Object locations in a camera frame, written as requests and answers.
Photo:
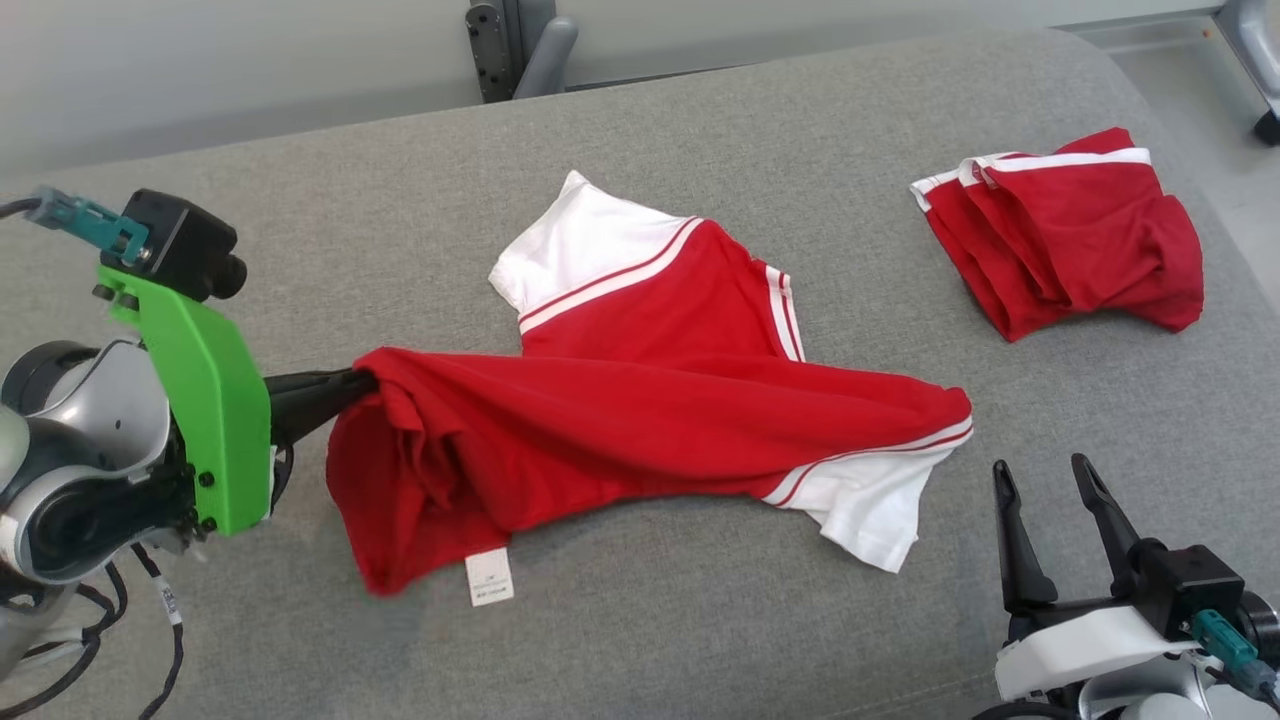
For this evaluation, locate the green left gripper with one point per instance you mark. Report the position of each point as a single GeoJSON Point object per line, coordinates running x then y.
{"type": "Point", "coordinates": [210, 400]}

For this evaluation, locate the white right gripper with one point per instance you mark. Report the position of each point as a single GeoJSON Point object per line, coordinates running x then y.
{"type": "Point", "coordinates": [1090, 645]}

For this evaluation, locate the red shorts with white stripe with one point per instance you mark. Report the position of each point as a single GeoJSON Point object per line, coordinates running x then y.
{"type": "Point", "coordinates": [1080, 230]}

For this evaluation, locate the red white Bulls T-shirt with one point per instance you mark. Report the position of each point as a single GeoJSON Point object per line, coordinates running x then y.
{"type": "Point", "coordinates": [650, 400]}

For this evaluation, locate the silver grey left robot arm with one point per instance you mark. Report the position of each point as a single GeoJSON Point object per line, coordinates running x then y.
{"type": "Point", "coordinates": [80, 440]}

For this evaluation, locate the grey chair leg with caster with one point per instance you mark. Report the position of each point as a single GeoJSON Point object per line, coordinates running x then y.
{"type": "Point", "coordinates": [1255, 50]}

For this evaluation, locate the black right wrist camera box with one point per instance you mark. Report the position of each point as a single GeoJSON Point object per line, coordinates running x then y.
{"type": "Point", "coordinates": [1195, 585]}

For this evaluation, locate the black metal bracket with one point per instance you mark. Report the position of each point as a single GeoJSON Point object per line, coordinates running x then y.
{"type": "Point", "coordinates": [495, 45]}

